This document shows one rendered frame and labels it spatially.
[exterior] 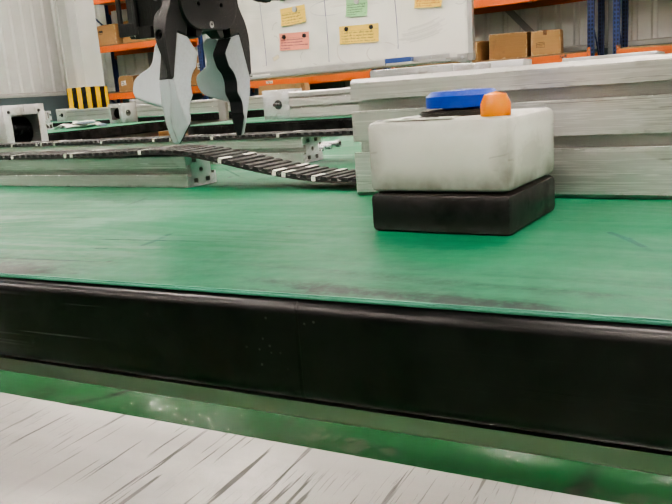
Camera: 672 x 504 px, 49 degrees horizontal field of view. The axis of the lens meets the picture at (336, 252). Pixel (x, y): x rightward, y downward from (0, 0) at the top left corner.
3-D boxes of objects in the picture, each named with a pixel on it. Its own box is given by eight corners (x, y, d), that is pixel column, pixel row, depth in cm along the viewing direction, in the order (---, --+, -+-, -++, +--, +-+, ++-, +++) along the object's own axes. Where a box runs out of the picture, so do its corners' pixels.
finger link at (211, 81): (221, 123, 76) (190, 36, 72) (266, 121, 73) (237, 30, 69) (203, 136, 74) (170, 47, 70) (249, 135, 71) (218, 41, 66)
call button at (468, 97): (415, 129, 40) (413, 92, 40) (444, 123, 44) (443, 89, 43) (484, 126, 38) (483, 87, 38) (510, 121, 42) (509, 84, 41)
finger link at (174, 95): (141, 145, 67) (154, 47, 68) (189, 143, 64) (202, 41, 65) (115, 136, 65) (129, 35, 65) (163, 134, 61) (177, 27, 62)
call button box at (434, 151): (371, 231, 41) (364, 116, 40) (443, 202, 49) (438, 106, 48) (511, 237, 37) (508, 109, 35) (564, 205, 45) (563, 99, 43)
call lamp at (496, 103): (476, 117, 37) (475, 92, 36) (486, 115, 38) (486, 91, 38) (505, 115, 36) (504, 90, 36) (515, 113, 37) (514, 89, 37)
